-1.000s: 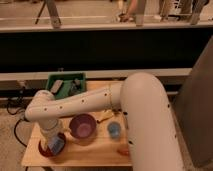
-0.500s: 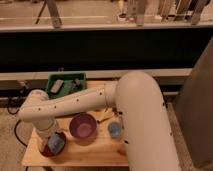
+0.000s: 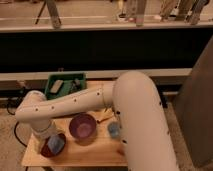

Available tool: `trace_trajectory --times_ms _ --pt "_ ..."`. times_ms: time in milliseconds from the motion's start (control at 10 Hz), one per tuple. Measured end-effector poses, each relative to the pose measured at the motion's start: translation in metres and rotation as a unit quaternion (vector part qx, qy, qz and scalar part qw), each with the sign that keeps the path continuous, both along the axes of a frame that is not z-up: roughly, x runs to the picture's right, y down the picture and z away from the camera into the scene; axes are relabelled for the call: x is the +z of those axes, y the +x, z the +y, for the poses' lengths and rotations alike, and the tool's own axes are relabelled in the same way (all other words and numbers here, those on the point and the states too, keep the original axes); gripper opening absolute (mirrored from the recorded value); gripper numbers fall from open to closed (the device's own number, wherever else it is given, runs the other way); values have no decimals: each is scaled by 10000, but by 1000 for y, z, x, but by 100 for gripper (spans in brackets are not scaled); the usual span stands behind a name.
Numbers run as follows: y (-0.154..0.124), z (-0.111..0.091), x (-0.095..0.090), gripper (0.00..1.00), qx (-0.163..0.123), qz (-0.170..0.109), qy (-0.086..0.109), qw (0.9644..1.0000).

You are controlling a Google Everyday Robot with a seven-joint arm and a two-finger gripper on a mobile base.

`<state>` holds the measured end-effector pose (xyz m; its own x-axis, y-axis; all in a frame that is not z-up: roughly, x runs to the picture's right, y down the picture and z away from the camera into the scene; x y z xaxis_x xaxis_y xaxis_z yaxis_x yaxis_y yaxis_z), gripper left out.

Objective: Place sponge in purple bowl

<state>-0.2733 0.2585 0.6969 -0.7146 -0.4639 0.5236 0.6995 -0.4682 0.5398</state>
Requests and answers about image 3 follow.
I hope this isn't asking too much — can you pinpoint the yellow banana piece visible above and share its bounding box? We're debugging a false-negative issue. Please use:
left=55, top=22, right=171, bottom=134
left=97, top=108, right=114, bottom=124

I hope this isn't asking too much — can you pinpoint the blue glass cup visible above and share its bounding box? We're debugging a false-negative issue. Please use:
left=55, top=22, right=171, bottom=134
left=107, top=122, right=120, bottom=139

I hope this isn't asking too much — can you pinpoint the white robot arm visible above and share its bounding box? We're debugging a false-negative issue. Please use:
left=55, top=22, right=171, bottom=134
left=15, top=71, right=180, bottom=171

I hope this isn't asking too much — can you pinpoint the black cable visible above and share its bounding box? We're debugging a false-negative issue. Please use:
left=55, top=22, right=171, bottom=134
left=6, top=96, right=28, bottom=148

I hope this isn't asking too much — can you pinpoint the red bowl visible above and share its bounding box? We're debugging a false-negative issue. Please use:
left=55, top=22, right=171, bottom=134
left=41, top=133, right=66, bottom=158

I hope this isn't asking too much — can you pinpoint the purple bowl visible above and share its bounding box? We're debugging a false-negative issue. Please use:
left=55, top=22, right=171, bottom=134
left=69, top=114, right=97, bottom=140

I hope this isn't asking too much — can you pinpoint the green plastic tray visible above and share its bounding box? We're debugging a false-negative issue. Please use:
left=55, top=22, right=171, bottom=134
left=45, top=73, right=87, bottom=100

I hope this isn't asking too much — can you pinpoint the blue sponge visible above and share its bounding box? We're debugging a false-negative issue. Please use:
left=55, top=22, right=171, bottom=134
left=47, top=135, right=65, bottom=154

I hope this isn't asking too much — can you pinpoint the dark tool in tray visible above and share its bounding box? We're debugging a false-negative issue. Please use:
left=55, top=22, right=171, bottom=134
left=70, top=79, right=81, bottom=93

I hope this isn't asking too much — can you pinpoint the grey block in tray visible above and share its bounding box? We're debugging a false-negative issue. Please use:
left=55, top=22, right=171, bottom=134
left=50, top=80, right=63, bottom=93

